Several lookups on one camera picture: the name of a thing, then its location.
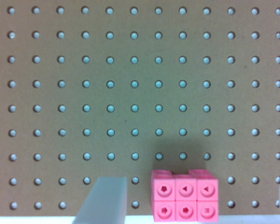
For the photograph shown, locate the brown pegboard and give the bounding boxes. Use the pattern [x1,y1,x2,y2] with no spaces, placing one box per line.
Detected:
[0,0,280,217]

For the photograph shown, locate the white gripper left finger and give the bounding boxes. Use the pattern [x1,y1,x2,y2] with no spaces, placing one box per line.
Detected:
[72,177,127,224]

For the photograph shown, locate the pink cube block cluster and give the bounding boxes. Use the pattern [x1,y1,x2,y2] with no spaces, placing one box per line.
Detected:
[151,169,218,222]

